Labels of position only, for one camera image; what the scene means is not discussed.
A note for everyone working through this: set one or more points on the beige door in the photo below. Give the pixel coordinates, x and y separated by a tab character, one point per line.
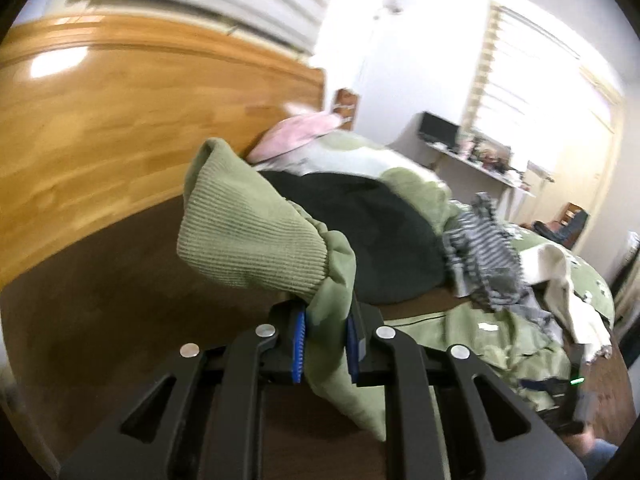
585	175

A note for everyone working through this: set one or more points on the person's right forearm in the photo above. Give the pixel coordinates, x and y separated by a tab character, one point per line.
600	460

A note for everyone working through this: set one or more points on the green patterned blanket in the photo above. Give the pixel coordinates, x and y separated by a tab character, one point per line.
350	152

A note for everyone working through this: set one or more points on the cluttered white desk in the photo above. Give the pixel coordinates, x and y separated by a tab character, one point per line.
480	167

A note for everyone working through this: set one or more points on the black garment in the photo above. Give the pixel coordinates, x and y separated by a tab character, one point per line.
375	230

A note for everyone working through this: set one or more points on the beige window blinds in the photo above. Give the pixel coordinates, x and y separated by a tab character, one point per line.
520	85

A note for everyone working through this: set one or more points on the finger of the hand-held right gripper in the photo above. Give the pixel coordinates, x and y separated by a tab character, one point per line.
542	386

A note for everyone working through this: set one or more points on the clutter on shelf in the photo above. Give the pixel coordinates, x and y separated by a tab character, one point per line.
492	157

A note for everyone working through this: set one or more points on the small wooden furniture piece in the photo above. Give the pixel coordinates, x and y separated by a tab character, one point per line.
346	105

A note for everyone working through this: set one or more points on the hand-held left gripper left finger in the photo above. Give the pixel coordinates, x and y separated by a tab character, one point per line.
298	345

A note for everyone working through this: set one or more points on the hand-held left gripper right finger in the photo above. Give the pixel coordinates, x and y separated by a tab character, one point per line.
352	350

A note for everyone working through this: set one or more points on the cream garment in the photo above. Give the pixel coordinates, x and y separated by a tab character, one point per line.
565	285

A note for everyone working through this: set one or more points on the black monitor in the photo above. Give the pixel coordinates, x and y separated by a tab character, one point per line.
437	127

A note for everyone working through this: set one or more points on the wooden headboard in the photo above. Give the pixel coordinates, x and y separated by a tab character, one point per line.
125	135

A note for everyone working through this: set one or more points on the grey striped garment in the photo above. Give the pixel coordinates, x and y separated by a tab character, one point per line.
480	255

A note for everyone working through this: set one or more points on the brown chair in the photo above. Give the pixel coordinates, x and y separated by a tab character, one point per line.
570	222

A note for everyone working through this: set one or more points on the pink pillow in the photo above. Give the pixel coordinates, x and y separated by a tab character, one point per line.
295	132

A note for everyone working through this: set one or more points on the brown bed sheet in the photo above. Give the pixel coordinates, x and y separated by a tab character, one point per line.
100	310

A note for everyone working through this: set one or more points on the green sweatshirt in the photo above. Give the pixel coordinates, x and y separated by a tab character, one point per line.
250	240

